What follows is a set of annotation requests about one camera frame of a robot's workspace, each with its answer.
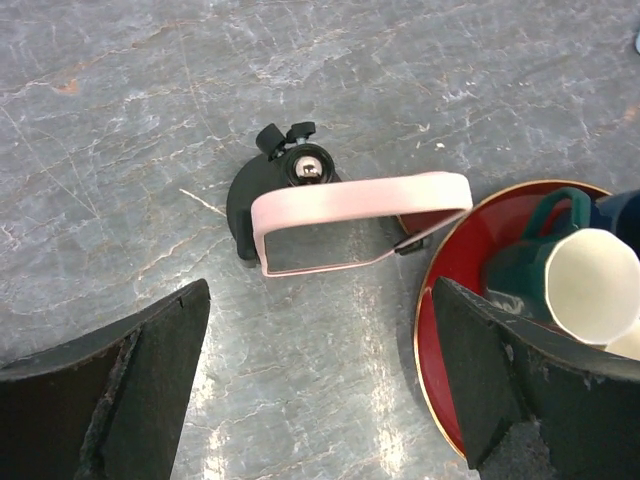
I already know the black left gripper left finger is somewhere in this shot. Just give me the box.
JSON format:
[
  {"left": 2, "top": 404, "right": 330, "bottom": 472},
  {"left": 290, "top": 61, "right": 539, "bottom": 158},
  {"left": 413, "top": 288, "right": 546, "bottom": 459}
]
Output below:
[{"left": 1, "top": 279, "right": 210, "bottom": 479}]

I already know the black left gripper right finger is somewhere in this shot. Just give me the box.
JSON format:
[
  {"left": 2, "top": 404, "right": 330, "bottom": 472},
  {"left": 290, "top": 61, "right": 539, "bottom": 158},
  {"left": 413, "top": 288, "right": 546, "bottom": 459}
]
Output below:
[{"left": 433, "top": 277, "right": 639, "bottom": 479}]

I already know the pink cased phone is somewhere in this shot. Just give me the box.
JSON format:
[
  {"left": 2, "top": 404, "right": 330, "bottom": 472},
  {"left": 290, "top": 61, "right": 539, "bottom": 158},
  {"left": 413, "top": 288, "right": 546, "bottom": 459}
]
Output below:
[{"left": 250, "top": 171, "right": 473, "bottom": 278}]

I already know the black phone stand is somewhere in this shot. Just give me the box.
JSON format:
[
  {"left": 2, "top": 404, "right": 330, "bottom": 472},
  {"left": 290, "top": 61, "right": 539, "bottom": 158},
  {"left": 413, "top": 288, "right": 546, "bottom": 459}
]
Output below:
[{"left": 226, "top": 121, "right": 425, "bottom": 271}]

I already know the red round tray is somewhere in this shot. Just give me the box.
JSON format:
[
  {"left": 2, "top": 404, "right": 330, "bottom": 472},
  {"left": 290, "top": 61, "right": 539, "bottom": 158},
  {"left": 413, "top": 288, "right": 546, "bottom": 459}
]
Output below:
[{"left": 413, "top": 179, "right": 614, "bottom": 459}]

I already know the green mug white inside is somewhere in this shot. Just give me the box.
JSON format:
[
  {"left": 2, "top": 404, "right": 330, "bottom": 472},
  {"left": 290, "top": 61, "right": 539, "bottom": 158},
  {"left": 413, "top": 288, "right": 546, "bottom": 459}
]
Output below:
[{"left": 482, "top": 187, "right": 639, "bottom": 346}]

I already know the dark blue cup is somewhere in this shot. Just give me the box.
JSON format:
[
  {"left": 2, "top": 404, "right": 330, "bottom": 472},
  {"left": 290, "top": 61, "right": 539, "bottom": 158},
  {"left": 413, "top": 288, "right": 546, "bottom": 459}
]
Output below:
[{"left": 590, "top": 190, "right": 639, "bottom": 251}]

